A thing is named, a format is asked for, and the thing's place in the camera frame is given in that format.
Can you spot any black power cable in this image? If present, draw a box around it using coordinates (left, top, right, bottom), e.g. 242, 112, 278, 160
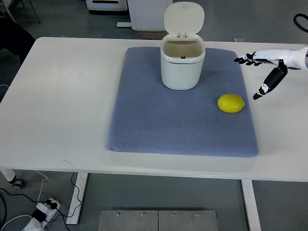
0, 172, 83, 231

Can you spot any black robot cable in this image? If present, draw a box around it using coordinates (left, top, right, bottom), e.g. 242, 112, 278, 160
293, 13, 308, 33

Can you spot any cardboard box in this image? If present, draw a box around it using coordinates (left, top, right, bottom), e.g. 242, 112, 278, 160
138, 31, 167, 40

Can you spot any yellow lemon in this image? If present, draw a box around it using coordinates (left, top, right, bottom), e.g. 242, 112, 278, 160
217, 94, 245, 113

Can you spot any white table leg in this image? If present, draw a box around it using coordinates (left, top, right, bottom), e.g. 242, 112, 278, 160
66, 172, 88, 225
241, 180, 261, 231

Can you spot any white table leg left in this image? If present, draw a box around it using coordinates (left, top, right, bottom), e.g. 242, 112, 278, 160
66, 172, 88, 225

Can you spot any dark clothed person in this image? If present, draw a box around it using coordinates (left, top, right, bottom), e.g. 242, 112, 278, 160
0, 17, 35, 64

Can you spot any blue textured mat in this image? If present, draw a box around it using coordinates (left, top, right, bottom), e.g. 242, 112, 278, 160
107, 47, 258, 157

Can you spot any white power strip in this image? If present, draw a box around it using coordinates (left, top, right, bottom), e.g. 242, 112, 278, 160
23, 198, 61, 231

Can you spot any white trash bin with lid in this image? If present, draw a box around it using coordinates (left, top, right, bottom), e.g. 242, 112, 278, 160
160, 1, 205, 90

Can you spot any grey metal floor plate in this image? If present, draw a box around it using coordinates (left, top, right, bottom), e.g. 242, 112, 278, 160
98, 210, 218, 231

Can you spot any caster wheel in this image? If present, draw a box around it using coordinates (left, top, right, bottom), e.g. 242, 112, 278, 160
12, 179, 25, 189

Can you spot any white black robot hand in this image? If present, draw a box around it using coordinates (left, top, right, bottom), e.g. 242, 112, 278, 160
233, 47, 308, 101

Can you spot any white cabinet in background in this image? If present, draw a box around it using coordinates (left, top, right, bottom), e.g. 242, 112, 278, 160
116, 0, 173, 31

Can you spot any white table leg right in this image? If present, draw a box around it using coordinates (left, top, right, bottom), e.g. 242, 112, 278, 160
241, 180, 261, 231

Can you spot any white cable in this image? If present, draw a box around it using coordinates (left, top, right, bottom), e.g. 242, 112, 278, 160
0, 214, 33, 231

